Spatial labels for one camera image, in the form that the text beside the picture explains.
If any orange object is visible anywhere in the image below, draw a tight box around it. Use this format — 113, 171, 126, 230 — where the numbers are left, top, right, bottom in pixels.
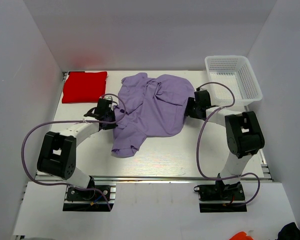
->
229, 231, 254, 240

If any white plastic basket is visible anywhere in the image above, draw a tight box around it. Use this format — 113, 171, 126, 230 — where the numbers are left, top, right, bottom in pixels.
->
204, 55, 263, 107

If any folded red t shirt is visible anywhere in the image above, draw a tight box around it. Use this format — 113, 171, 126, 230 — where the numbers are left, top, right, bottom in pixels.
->
61, 71, 108, 104

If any black cloth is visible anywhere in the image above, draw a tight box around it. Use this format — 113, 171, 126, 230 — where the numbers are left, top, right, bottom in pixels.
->
277, 222, 300, 240

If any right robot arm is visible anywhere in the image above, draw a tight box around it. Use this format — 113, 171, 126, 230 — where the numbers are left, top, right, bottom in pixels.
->
184, 89, 265, 200

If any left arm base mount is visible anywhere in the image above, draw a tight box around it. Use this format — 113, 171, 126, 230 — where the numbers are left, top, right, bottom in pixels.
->
62, 185, 116, 212

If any purple t shirt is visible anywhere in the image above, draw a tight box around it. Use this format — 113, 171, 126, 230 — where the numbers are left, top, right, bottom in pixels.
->
111, 72, 195, 158

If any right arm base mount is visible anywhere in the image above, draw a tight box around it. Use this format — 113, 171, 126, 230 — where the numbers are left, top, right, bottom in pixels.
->
193, 183, 247, 213

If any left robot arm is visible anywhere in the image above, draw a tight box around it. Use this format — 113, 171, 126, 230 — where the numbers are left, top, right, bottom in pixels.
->
37, 96, 117, 200

